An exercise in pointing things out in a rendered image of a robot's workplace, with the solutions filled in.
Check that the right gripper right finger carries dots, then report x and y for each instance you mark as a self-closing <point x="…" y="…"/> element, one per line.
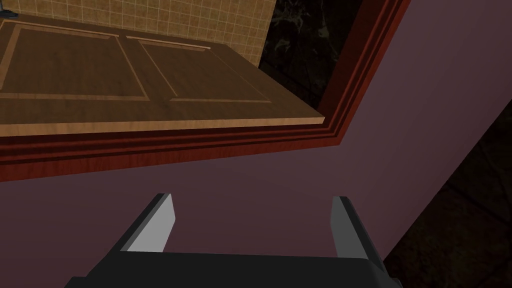
<point x="347" y="232"/>

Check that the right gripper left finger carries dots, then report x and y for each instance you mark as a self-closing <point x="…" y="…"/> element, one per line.
<point x="154" y="226"/>

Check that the brown wooden panelled door leaf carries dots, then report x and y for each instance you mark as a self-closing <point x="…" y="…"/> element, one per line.
<point x="120" y="80"/>

